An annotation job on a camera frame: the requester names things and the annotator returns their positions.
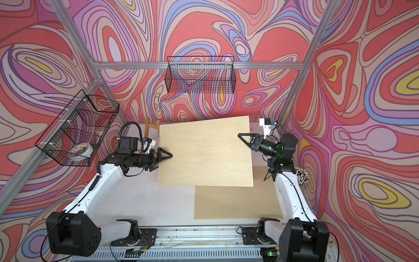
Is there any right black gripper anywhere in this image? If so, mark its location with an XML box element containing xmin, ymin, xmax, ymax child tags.
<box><xmin>238</xmin><ymin>133</ymin><xmax>280</xmax><ymax>158</ymax></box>

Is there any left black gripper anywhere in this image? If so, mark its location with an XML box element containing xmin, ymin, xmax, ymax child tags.
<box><xmin>130</xmin><ymin>147</ymin><xmax>172</xmax><ymax>171</ymax></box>

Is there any wooden easel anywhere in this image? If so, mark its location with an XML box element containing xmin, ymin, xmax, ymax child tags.
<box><xmin>144</xmin><ymin>117</ymin><xmax>161</xmax><ymax>138</ymax></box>

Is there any plywood board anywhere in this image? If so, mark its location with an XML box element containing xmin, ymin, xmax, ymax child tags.
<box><xmin>194</xmin><ymin>167</ymin><xmax>283</xmax><ymax>220</ymax></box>
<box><xmin>158</xmin><ymin>116</ymin><xmax>254</xmax><ymax>187</ymax></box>

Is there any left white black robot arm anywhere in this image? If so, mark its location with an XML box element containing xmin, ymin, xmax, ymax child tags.
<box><xmin>41</xmin><ymin>122</ymin><xmax>173</xmax><ymax>259</ymax></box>

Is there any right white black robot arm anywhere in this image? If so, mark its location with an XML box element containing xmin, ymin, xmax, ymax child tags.
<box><xmin>236</xmin><ymin>133</ymin><xmax>330</xmax><ymax>262</ymax></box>

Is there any cup of pencils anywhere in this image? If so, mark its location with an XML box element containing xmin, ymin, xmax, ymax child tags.
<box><xmin>295</xmin><ymin>167</ymin><xmax>309</xmax><ymax>186</ymax></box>

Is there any patterned tape roll in basket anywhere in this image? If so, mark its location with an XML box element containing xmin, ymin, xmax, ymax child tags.
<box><xmin>69</xmin><ymin>143</ymin><xmax>93</xmax><ymax>161</ymax></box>

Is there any green circuit board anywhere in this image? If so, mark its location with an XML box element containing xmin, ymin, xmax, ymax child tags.
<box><xmin>124</xmin><ymin>249</ymin><xmax>147</xmax><ymax>258</ymax></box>

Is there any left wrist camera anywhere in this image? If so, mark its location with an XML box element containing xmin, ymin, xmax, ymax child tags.
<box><xmin>141</xmin><ymin>138</ymin><xmax>156</xmax><ymax>154</ymax></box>

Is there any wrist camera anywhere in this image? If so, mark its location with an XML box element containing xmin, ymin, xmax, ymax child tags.
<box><xmin>141</xmin><ymin>138</ymin><xmax>156</xmax><ymax>154</ymax></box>
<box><xmin>259</xmin><ymin>118</ymin><xmax>276</xmax><ymax>138</ymax></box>

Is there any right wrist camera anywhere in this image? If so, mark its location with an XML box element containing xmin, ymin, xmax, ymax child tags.
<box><xmin>259</xmin><ymin>118</ymin><xmax>276</xmax><ymax>138</ymax></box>

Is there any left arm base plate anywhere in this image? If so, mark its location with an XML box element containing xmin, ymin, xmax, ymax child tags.
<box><xmin>111</xmin><ymin>228</ymin><xmax>157</xmax><ymax>247</ymax></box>

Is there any left black wire basket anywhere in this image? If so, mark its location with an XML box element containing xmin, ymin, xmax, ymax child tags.
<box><xmin>35</xmin><ymin>91</ymin><xmax>120</xmax><ymax>167</ymax></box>

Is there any black wire basket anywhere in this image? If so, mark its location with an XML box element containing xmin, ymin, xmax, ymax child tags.
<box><xmin>164</xmin><ymin>55</ymin><xmax>236</xmax><ymax>95</ymax></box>
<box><xmin>35</xmin><ymin>91</ymin><xmax>120</xmax><ymax>167</ymax></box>

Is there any back black wire basket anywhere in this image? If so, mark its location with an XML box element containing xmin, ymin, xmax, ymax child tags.
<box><xmin>164</xmin><ymin>55</ymin><xmax>236</xmax><ymax>95</ymax></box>

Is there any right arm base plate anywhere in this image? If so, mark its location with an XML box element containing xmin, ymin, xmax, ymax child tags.
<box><xmin>236</xmin><ymin>227</ymin><xmax>276</xmax><ymax>245</ymax></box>

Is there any aluminium mounting rail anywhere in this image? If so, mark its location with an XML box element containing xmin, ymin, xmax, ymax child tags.
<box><xmin>70</xmin><ymin>224</ymin><xmax>281</xmax><ymax>262</ymax></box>

